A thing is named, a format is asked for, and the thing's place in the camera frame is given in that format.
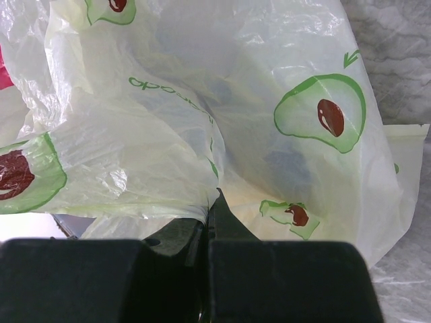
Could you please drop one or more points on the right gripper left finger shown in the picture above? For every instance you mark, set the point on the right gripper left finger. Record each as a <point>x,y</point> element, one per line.
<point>148,280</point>

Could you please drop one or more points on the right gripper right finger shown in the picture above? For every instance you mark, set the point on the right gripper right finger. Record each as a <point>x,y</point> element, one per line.
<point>284,281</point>

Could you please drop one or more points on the green avocado print plastic bag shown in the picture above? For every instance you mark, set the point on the green avocado print plastic bag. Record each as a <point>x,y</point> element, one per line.
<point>135,113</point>

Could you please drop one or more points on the red plastic crate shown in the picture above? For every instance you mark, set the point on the red plastic crate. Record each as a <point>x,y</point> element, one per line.
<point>5,80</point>

